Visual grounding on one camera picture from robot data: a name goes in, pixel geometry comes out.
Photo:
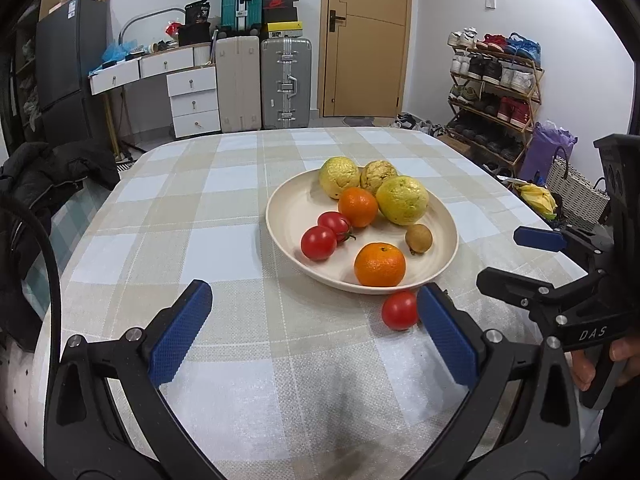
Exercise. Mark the yellow cloth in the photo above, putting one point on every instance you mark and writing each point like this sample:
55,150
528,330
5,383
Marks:
537,200

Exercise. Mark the red and black shoe box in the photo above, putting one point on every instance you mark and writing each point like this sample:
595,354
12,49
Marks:
280,3

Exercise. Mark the pile of sneakers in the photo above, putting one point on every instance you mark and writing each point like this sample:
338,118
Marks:
415,122

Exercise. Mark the small brown longan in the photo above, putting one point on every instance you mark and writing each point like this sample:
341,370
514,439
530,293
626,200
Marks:
418,239

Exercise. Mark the large orange mandarin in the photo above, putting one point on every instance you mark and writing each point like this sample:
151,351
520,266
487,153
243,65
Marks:
380,264

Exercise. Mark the dark grey refrigerator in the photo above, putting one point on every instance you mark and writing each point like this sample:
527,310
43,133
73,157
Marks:
70,60

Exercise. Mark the red tomato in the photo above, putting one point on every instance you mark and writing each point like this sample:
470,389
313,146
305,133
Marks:
400,310
318,242
336,220

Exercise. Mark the wooden door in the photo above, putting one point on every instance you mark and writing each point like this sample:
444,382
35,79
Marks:
367,40

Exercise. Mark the person's right hand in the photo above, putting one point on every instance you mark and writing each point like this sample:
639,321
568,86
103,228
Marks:
627,357

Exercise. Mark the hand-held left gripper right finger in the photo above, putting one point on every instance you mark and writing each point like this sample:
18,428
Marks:
447,335

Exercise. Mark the large yellow wrinkled citrus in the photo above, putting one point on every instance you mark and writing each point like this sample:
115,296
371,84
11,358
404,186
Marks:
340,177

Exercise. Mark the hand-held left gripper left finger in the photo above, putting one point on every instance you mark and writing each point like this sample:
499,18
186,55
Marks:
180,330

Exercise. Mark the beige checked tablecloth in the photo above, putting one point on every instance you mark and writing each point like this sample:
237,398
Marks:
200,210

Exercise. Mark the grey door mat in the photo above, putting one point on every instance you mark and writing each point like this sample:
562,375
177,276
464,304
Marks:
372,121

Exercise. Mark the blue plastic bag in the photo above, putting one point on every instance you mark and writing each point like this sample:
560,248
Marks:
117,51

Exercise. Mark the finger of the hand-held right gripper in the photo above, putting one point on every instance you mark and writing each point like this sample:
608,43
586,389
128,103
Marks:
537,238
520,287

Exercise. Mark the cream round plate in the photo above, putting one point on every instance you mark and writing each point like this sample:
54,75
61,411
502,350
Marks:
290,210

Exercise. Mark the yellow-green speckled citrus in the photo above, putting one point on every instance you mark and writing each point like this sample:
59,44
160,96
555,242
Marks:
402,200

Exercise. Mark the small orange mandarin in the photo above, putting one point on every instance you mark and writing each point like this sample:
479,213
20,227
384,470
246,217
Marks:
357,206

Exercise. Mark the black padded jacket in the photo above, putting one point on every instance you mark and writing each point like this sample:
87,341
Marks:
50,170

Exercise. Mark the yellow shoe box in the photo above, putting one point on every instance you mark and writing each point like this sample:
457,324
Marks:
282,30

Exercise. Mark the purple bag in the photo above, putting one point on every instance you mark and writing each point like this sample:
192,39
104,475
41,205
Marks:
545,155

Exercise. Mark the black snack bag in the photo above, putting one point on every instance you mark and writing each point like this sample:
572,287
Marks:
197,12

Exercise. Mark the wooden shoe rack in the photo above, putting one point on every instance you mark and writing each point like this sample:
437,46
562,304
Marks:
500,85

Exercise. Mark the tall dark display cabinet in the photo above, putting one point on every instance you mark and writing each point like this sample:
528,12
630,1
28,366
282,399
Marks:
25,70

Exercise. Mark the white desk with drawers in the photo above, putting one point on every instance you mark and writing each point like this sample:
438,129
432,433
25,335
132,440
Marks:
192,105

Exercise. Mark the grey woven basket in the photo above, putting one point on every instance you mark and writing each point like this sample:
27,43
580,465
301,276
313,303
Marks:
575,195

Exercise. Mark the beige suitcase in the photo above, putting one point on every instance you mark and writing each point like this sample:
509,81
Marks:
237,85

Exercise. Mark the silver suitcase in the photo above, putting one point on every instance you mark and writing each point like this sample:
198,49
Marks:
286,82

